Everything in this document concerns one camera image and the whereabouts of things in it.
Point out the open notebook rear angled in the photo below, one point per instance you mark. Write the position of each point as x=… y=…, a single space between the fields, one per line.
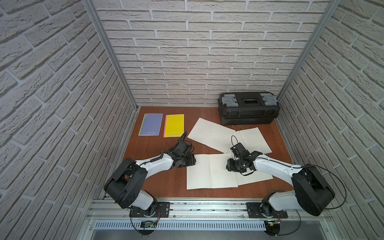
x=212 y=135

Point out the open notebook front right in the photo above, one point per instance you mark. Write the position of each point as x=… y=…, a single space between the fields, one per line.
x=250 y=177

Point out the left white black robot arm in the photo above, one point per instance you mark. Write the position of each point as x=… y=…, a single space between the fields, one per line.
x=125 y=184

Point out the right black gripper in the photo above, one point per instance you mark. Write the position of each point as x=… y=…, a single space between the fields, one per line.
x=229 y=166

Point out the purple cover notebook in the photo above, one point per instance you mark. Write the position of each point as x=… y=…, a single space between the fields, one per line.
x=151 y=124

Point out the open notebook right rear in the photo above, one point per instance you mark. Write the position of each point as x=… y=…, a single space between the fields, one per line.
x=252 y=140

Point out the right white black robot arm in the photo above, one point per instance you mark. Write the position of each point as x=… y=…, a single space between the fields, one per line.
x=311 y=192

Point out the black plastic toolbox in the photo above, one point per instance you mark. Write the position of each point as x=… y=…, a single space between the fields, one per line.
x=248 y=108

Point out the yellow cover notebook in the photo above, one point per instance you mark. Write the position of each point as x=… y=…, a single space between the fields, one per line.
x=174 y=126

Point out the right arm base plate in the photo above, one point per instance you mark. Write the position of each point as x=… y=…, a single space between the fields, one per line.
x=255 y=210

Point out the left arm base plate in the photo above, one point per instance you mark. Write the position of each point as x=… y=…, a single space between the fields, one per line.
x=162 y=209

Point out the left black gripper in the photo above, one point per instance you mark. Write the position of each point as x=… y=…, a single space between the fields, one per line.
x=181 y=145

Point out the open notebook front centre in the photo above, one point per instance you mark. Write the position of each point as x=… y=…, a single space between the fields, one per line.
x=210 y=172

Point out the open notebook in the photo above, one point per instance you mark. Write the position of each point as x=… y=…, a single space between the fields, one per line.
x=210 y=172
x=252 y=140
x=250 y=177

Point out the aluminium mounting rail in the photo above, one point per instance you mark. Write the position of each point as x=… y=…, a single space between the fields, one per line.
x=211 y=209

